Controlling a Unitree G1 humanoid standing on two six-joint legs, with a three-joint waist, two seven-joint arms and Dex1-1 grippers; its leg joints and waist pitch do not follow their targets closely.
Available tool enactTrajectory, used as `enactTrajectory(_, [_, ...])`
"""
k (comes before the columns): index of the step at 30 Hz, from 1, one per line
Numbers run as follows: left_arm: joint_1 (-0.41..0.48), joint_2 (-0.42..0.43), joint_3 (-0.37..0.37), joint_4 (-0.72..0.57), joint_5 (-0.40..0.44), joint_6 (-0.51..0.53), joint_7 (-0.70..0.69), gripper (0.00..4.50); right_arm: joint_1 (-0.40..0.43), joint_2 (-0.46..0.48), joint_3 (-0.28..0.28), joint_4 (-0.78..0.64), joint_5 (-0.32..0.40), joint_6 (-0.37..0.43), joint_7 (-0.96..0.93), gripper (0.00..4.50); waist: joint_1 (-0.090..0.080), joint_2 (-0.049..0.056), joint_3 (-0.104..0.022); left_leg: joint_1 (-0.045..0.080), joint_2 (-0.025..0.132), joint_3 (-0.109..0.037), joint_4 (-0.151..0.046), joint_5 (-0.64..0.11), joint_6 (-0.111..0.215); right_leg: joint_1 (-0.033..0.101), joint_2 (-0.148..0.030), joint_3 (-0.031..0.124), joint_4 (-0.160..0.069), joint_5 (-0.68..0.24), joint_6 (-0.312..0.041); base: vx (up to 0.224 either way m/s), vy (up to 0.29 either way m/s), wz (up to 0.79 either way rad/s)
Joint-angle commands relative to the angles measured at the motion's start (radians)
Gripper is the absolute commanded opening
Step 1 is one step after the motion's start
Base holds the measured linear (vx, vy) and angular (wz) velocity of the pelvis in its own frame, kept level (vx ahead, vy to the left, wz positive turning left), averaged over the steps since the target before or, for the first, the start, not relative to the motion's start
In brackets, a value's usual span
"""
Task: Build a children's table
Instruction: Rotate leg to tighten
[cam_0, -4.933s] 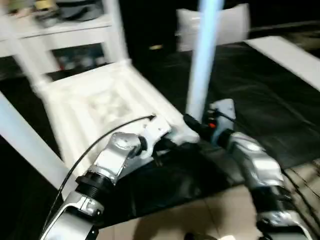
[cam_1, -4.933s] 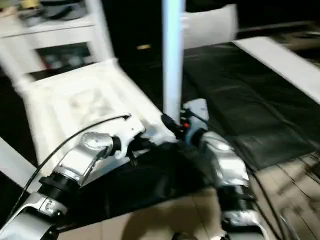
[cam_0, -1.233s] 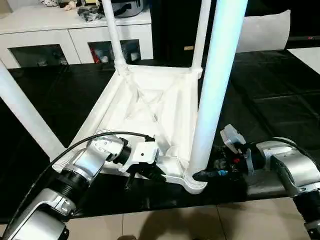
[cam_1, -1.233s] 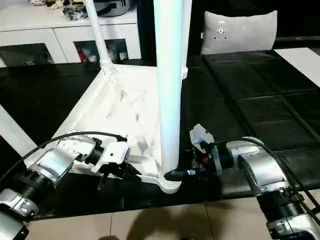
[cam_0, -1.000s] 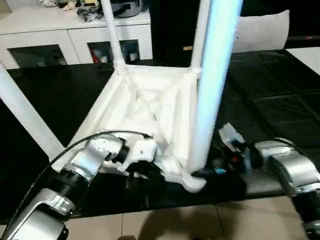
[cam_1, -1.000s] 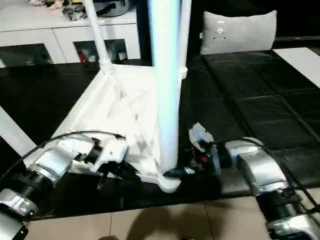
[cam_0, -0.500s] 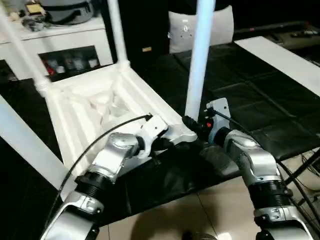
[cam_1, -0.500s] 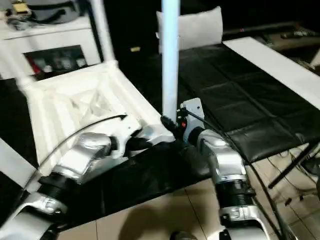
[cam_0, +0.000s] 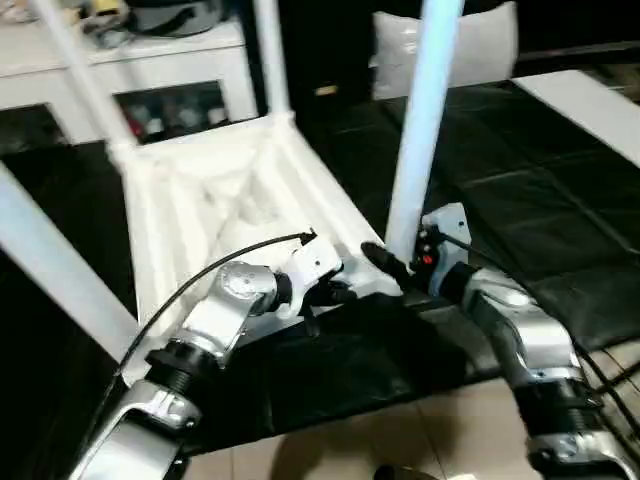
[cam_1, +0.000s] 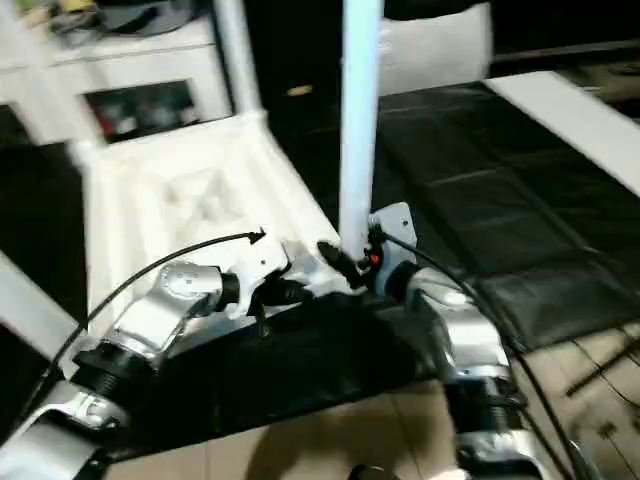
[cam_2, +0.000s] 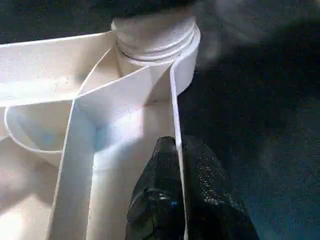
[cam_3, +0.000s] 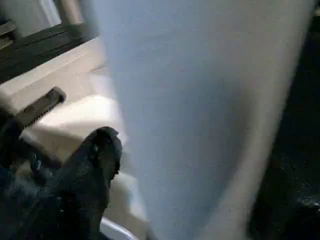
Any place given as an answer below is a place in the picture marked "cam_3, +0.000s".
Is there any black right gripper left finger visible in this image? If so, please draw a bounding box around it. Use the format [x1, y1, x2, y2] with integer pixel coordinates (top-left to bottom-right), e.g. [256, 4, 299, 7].
[14, 126, 123, 240]

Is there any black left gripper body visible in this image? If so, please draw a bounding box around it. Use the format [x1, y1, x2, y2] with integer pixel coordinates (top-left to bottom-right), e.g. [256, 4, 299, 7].
[0, 86, 67, 174]

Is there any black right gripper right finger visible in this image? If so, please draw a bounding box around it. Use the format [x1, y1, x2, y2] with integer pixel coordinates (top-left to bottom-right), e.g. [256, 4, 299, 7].
[249, 184, 320, 240]

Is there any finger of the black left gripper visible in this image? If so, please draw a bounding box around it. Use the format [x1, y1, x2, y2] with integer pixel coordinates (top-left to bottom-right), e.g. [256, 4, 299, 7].
[0, 159, 58, 240]

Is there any white plastic table top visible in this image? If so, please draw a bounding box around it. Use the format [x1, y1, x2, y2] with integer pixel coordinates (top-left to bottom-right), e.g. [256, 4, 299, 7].
[0, 37, 151, 240]

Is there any white plastic table leg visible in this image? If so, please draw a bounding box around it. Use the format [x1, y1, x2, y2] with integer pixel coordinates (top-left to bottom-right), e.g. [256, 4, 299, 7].
[92, 0, 316, 240]

